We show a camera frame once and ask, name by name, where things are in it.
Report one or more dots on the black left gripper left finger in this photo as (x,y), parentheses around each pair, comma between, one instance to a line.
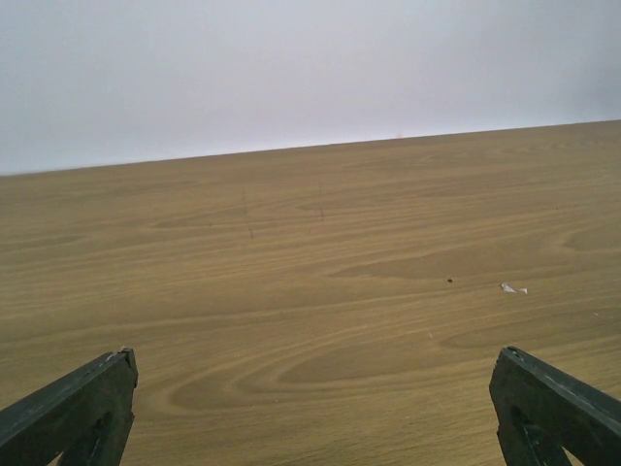
(82,418)

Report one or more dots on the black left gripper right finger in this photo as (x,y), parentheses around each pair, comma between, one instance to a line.
(545,413)

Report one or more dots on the small white plastic shard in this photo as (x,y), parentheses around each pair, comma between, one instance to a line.
(506,287)

